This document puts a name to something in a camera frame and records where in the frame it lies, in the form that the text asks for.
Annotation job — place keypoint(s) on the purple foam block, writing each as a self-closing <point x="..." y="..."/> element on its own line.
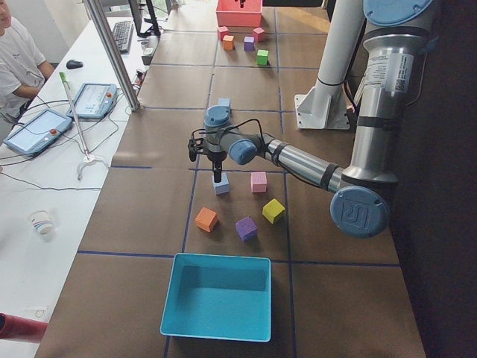
<point x="249" y="44"/>
<point x="246" y="228"/>

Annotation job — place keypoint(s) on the orange foam block left side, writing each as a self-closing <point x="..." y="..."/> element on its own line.
<point x="206" y="219"/>

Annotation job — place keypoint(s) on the black keyboard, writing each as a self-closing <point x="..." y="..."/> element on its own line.
<point x="122" y="34"/>

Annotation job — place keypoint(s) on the crimson foam block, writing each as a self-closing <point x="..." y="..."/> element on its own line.
<point x="259" y="34"/>

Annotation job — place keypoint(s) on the red foam block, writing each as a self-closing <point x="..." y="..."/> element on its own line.
<point x="222" y="31"/>

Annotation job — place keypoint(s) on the light blue block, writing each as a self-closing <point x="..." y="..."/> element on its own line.
<point x="223" y="186"/>
<point x="225" y="102"/>

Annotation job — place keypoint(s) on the red plastic bin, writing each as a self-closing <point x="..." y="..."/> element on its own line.
<point x="239" y="13"/>

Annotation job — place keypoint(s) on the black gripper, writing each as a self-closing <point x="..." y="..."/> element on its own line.
<point x="216" y="156"/>

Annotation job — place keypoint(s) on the red cylinder object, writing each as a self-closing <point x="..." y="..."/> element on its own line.
<point x="21" y="329"/>

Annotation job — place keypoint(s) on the black monitor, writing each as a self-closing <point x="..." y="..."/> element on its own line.
<point x="144" y="18"/>

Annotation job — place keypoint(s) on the reacher grabber stick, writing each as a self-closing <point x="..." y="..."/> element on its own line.
<point x="89" y="159"/>

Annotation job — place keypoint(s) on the paper cup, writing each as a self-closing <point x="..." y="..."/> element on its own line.
<point x="41" y="222"/>

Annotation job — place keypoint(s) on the green foam block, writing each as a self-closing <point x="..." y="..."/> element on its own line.
<point x="262" y="57"/>

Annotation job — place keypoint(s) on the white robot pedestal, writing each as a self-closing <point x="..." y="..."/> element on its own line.
<point x="324" y="105"/>

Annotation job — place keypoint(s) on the purple foam block left side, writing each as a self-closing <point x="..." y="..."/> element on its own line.
<point x="246" y="228"/>

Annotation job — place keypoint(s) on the aluminium frame post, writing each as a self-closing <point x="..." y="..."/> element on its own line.
<point x="103" y="28"/>

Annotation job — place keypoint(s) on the person in white shirt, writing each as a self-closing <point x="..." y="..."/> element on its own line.
<point x="24" y="68"/>

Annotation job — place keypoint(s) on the teach pendant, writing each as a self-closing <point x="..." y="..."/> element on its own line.
<point x="39" y="133"/>
<point x="94" y="101"/>

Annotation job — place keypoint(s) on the far teach pendant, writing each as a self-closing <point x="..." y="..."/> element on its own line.
<point x="94" y="101"/>

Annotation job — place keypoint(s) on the teal plastic bin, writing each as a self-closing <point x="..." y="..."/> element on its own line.
<point x="219" y="297"/>

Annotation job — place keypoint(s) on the pink foam block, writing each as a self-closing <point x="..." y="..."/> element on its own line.
<point x="258" y="182"/>

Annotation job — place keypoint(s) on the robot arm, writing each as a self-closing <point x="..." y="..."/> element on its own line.
<point x="393" y="33"/>

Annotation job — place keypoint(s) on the orange foam block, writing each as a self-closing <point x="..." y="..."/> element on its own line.
<point x="206" y="219"/>
<point x="228" y="42"/>

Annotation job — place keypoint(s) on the orange foam block right side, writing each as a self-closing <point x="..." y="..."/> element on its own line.
<point x="228" y="42"/>

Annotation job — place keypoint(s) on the yellow foam block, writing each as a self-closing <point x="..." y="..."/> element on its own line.
<point x="273" y="211"/>

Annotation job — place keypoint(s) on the purple foam block right side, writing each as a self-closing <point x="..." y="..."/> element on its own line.
<point x="249" y="44"/>

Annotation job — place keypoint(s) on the black computer mouse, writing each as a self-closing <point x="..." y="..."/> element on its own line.
<point x="74" y="64"/>

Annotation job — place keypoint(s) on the near teach pendant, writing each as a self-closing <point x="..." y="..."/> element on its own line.
<point x="39" y="133"/>

